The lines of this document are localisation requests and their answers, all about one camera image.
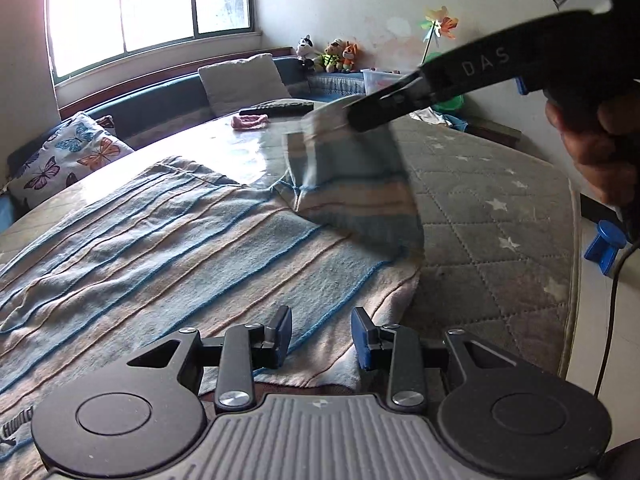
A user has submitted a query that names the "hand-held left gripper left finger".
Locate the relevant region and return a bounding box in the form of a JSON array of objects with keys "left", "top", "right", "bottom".
[{"left": 127, "top": 305, "right": 293, "bottom": 412}]

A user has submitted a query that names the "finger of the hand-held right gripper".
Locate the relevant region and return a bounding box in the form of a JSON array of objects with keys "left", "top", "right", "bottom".
[{"left": 346, "top": 71, "right": 432, "bottom": 132}]

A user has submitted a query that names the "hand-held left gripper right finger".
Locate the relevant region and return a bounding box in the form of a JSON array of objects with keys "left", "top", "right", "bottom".
[{"left": 351, "top": 306, "right": 522, "bottom": 409}]

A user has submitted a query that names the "blue beige striped towel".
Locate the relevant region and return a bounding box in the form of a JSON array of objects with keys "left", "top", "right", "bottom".
[{"left": 0, "top": 92, "right": 426, "bottom": 480}]

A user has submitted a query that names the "person's right hand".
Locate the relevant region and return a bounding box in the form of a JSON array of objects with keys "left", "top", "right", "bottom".
[{"left": 545, "top": 80, "right": 640, "bottom": 207}]

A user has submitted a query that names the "clear plastic box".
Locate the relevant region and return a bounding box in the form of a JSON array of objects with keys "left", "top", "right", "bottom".
[{"left": 360, "top": 67, "right": 417, "bottom": 95}]

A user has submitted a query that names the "orange tiger plush toy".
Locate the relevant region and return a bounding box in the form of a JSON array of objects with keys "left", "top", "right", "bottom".
[{"left": 339, "top": 40, "right": 364, "bottom": 74}]

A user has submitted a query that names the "green plastic bowl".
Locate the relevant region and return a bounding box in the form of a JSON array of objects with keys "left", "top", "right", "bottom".
[{"left": 431, "top": 94, "right": 467, "bottom": 114}]

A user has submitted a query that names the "yellow green plush toy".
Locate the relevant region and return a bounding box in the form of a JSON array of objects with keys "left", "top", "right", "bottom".
[{"left": 321, "top": 40, "right": 346, "bottom": 74}]

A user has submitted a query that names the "colourful pinwheel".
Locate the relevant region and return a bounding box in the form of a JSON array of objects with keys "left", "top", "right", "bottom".
[{"left": 416, "top": 6, "right": 460, "bottom": 67}]

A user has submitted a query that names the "black and white plush toy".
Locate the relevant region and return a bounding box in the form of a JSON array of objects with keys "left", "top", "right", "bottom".
[{"left": 295, "top": 35, "right": 322, "bottom": 70}]

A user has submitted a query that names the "black remote control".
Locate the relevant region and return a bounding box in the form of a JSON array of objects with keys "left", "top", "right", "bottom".
[{"left": 238, "top": 101, "right": 315, "bottom": 116}]

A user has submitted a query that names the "dark wooden side table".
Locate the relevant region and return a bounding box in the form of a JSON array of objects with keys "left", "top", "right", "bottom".
[{"left": 464, "top": 117, "right": 522, "bottom": 149}]

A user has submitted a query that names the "pink cloth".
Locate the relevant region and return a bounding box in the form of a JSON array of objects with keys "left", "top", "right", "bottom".
[{"left": 230, "top": 114, "right": 270, "bottom": 132}]

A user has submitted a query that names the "grey pillow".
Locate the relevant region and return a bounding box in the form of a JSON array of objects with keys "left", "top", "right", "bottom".
[{"left": 197, "top": 52, "right": 293, "bottom": 117}]

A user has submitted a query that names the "grey star-print quilted mat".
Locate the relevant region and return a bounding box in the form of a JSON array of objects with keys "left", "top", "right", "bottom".
[{"left": 395, "top": 114, "right": 582, "bottom": 383}]

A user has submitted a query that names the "blue plastic stool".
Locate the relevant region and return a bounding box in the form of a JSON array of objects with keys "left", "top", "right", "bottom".
[{"left": 583, "top": 220, "right": 629, "bottom": 277}]

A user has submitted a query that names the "blue corner sofa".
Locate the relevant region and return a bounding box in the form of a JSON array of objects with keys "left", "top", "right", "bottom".
[{"left": 0, "top": 47, "right": 373, "bottom": 233}]

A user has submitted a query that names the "window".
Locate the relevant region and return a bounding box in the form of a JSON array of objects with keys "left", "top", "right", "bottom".
[{"left": 44, "top": 0, "right": 264, "bottom": 82}]

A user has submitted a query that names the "butterfly print pillow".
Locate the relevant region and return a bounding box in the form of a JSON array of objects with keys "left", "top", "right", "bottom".
[{"left": 7, "top": 111, "right": 136, "bottom": 209}]

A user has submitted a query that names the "black cable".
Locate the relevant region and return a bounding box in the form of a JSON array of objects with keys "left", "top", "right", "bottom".
[{"left": 592, "top": 247, "right": 640, "bottom": 397}]

